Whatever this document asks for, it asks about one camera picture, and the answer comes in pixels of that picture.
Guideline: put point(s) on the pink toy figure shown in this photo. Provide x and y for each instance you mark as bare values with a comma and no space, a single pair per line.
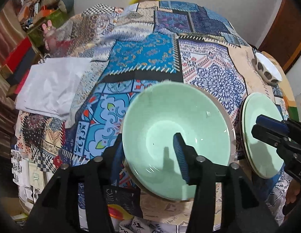
49,32

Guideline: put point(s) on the green bowl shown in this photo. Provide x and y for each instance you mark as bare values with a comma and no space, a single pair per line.
160,116

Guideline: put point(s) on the spotted white bowl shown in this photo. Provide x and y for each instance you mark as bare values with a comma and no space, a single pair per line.
268,65

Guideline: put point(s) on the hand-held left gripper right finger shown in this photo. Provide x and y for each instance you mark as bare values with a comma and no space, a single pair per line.
180,155

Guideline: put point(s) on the green plate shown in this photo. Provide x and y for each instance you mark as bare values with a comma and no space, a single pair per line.
262,157

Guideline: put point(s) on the person's right hand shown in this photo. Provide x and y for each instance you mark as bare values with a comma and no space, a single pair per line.
294,194

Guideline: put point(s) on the patchwork printed blanket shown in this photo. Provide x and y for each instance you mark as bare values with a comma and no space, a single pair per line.
208,82

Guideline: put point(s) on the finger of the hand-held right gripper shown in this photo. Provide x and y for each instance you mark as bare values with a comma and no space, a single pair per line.
266,134
271,123

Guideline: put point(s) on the pile of assorted clutter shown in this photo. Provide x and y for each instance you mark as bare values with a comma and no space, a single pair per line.
31,12

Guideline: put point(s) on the white cloth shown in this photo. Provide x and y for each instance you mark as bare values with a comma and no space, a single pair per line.
48,85

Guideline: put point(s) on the green box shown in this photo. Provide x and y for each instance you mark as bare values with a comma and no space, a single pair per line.
51,17

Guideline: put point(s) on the red box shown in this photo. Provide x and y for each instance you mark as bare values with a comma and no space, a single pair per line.
18,51

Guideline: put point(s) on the brown wooden door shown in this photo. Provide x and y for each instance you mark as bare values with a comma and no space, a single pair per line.
283,34

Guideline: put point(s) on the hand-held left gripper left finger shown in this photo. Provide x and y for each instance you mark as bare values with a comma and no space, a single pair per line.
118,153

